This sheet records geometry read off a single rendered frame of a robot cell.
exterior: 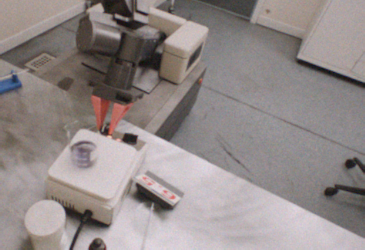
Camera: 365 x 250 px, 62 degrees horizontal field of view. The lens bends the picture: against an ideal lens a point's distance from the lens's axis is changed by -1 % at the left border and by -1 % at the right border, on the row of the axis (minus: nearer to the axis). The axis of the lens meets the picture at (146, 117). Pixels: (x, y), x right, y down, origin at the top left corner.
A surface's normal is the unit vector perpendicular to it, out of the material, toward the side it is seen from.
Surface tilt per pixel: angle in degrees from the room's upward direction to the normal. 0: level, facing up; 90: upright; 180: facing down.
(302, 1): 90
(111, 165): 0
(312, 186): 0
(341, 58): 90
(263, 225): 0
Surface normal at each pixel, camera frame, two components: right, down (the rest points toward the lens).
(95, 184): 0.13, -0.72
